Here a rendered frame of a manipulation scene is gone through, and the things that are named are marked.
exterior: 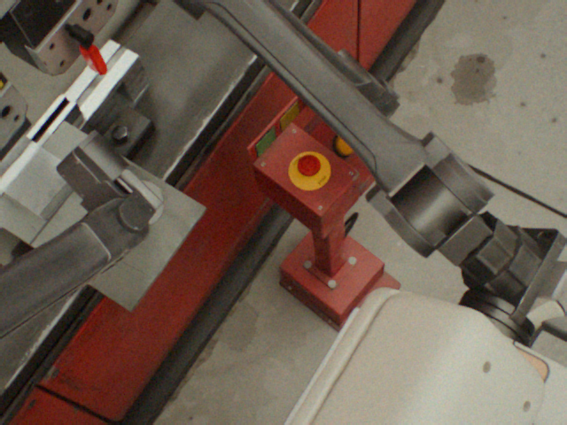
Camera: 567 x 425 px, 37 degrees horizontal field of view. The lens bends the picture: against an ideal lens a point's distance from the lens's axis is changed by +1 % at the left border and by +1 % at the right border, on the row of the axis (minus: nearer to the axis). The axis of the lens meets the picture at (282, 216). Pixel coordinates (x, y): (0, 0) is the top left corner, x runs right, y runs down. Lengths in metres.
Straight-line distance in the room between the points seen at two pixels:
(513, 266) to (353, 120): 0.23
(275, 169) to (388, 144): 0.58
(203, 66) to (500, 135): 1.13
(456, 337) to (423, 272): 1.47
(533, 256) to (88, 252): 0.47
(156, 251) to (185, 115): 0.31
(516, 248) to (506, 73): 1.56
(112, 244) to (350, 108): 0.29
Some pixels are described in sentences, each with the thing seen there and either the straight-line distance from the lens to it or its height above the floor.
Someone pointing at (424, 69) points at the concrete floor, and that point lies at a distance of 2.46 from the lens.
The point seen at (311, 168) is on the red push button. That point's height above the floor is 0.81.
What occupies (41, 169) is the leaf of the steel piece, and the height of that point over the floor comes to 1.00.
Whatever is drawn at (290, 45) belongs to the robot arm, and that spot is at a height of 1.36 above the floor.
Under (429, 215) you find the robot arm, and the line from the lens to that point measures 0.92.
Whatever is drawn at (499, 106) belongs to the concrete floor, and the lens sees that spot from 2.43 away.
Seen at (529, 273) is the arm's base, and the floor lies 1.22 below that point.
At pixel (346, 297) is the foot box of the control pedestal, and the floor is 0.12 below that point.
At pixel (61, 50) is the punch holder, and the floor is 1.16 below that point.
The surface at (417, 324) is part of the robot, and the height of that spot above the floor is 1.36.
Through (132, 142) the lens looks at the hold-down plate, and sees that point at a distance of 1.39.
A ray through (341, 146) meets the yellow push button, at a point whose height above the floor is 0.73.
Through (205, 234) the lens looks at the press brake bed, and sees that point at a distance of 1.69.
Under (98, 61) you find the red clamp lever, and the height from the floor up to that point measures 1.13.
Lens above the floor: 2.12
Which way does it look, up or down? 69 degrees down
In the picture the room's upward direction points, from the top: 11 degrees counter-clockwise
